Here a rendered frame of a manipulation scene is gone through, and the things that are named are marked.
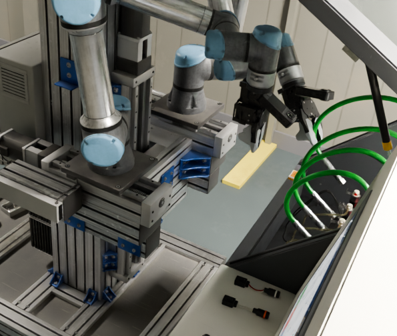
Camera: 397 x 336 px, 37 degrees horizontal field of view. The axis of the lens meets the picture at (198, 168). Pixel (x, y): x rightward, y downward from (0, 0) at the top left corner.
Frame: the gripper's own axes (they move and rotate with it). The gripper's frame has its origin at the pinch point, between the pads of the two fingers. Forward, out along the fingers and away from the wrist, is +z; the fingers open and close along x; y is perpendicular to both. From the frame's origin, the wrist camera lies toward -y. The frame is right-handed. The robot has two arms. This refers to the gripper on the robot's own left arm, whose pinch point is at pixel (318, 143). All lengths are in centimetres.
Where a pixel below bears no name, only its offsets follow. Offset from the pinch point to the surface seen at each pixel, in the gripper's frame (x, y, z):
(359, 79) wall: -181, 73, -46
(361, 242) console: 75, -49, 24
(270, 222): 5.9, 21.8, 18.6
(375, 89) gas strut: 37, -41, -2
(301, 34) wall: -164, 92, -84
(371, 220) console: 70, -49, 21
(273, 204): -1.5, 24.5, 13.3
